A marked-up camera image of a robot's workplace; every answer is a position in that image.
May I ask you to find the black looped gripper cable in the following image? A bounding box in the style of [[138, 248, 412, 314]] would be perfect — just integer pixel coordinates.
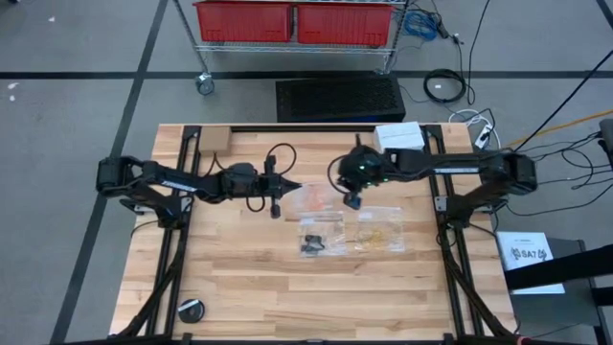
[[244, 193, 266, 214], [327, 155, 349, 196], [264, 142, 298, 176]]

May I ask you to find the red plastic storage bin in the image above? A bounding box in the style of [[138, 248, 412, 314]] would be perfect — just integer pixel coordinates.
[[193, 0, 295, 44], [295, 2, 395, 48]]

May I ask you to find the thin black hanging cable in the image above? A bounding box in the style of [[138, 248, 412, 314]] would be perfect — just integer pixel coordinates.
[[466, 0, 492, 105]]

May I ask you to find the yellow extension cable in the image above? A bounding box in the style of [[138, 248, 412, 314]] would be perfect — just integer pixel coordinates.
[[507, 108, 613, 148]]

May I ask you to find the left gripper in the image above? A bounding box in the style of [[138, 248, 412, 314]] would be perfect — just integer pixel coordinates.
[[258, 154, 304, 220]]

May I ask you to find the black cable coil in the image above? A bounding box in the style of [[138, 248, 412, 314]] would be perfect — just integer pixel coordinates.
[[422, 68, 468, 104]]

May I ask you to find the black round tape roll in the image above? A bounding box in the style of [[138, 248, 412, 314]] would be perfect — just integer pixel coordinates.
[[176, 297, 207, 325]]

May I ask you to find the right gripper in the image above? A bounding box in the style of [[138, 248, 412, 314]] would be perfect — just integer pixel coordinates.
[[336, 133, 387, 211]]

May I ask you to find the blue cable coil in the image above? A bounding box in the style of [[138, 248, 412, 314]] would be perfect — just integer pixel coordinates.
[[403, 10, 441, 42]]

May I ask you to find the chrome wire shelf rack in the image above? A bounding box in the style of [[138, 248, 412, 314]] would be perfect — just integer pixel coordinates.
[[170, 0, 412, 96]]

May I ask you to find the black perforated floor mat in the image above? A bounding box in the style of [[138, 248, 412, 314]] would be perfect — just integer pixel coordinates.
[[275, 73, 407, 124]]

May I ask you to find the grey rounded object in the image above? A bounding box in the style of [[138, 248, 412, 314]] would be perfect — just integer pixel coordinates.
[[598, 118, 613, 169]]

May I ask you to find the white power strip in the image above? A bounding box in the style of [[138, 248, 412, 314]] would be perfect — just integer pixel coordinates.
[[473, 123, 494, 150]]

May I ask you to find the black floor cable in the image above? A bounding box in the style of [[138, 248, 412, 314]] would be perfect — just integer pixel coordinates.
[[506, 181, 613, 218], [559, 137, 613, 191]]

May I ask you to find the white cardboard box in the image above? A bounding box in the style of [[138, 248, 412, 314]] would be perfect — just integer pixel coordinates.
[[373, 121, 426, 153]]

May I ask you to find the clear zip bag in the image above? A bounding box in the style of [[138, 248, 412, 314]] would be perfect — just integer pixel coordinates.
[[354, 205, 407, 254], [291, 180, 340, 216], [297, 212, 347, 259]]

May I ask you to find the white printed paper sheet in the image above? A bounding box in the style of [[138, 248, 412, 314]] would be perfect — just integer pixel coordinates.
[[496, 231, 567, 296]]

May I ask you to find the thick black cable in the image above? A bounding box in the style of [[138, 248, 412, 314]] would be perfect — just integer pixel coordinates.
[[511, 60, 613, 153]]

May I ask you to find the black flat beam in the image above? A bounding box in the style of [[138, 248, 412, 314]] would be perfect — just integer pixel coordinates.
[[504, 242, 613, 292]]

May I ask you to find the grey side cart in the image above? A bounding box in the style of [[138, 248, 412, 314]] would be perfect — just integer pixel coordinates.
[[507, 237, 605, 345]]

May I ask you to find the white cable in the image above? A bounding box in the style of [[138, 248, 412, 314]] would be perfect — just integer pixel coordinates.
[[447, 108, 503, 154]]

